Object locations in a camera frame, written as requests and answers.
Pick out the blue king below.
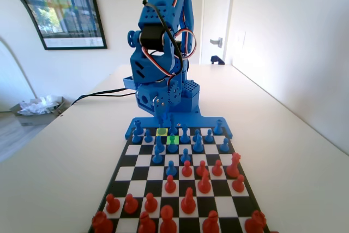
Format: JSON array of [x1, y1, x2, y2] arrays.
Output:
[[168, 112, 177, 135]]

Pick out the red pawn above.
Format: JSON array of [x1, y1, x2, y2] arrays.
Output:
[[196, 160, 208, 176], [211, 159, 224, 177], [164, 175, 177, 194], [181, 160, 194, 178], [143, 192, 159, 214], [231, 174, 246, 193], [105, 193, 121, 214], [124, 193, 139, 214]]

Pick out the black white chessboard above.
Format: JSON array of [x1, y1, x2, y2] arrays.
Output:
[[86, 126, 273, 233]]

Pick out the red knight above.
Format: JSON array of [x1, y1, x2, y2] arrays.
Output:
[[180, 187, 197, 214], [197, 169, 213, 194]]

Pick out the red king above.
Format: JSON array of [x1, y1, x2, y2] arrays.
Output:
[[159, 205, 178, 233]]

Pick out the white door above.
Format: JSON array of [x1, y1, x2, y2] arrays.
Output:
[[200, 0, 236, 65]]

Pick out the red bishop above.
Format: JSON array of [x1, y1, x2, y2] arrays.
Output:
[[137, 211, 157, 233], [201, 210, 221, 233]]

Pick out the clear plastic wrap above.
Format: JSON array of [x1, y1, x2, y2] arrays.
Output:
[[17, 95, 62, 116]]

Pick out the cardboard box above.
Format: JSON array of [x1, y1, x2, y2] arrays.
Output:
[[10, 95, 68, 127]]

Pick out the red rook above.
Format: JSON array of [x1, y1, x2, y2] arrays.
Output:
[[91, 211, 114, 233], [244, 210, 267, 233]]

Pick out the black framed poster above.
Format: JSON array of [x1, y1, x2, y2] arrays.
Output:
[[0, 0, 108, 51]]

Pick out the white arched furniture panel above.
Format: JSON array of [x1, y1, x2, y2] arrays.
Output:
[[0, 0, 47, 113]]

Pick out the blue base plate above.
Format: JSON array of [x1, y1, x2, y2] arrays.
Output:
[[124, 109, 234, 140]]

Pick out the black power cable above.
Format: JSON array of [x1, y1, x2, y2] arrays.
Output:
[[70, 87, 129, 106], [81, 91, 137, 99]]

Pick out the red white servo wire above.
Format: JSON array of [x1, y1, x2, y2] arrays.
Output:
[[141, 28, 197, 86]]

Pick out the black camera cable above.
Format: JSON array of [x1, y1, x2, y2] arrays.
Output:
[[142, 0, 184, 61]]

